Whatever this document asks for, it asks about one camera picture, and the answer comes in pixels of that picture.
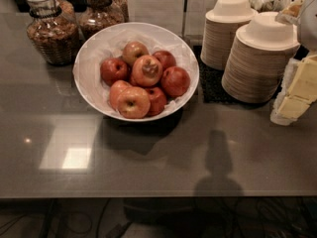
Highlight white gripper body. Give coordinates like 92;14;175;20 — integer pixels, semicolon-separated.
274;0;317;53

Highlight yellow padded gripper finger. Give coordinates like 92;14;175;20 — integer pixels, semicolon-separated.
270;54;317;126

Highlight front yellow red apple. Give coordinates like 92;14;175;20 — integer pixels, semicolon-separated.
117;86;151;119

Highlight back yellowish red apple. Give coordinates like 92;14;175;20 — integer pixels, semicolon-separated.
122;41;149;66

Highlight white bowl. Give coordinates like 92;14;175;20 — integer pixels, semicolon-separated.
72;22;199;122

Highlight front stack paper bowls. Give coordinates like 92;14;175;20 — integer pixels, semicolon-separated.
221;12;299;104

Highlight stack paper bowls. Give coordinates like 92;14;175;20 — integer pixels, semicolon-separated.
221;12;299;104
200;0;258;70

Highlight rear stack paper bowls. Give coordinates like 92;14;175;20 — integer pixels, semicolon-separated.
200;0;258;70

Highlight black mat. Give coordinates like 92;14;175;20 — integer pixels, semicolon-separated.
192;45;262;105

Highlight white paper sign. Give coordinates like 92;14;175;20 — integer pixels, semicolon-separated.
128;0;184;36

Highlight middle glass granola jar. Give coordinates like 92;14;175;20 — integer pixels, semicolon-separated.
78;0;125;39

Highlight glass granola jar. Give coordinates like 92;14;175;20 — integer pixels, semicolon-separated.
78;0;125;39
26;0;79;65

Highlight left glass granola jar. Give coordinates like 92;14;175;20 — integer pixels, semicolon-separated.
26;0;79;65

